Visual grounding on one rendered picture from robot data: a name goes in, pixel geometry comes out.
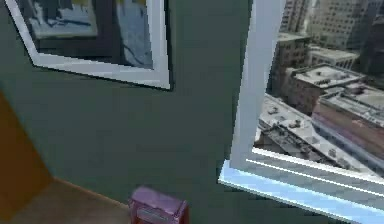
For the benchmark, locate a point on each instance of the purple box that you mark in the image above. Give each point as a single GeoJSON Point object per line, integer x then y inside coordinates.
{"type": "Point", "coordinates": [158, 206]}

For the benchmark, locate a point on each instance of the white framed window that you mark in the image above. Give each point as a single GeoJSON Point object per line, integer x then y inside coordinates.
{"type": "Point", "coordinates": [310, 100]}

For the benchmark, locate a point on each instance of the brown wooden furniture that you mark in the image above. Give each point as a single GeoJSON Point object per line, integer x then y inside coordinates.
{"type": "Point", "coordinates": [16, 160]}

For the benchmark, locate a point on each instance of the white framed wall picture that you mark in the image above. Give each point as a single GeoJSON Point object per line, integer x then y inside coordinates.
{"type": "Point", "coordinates": [100, 36]}

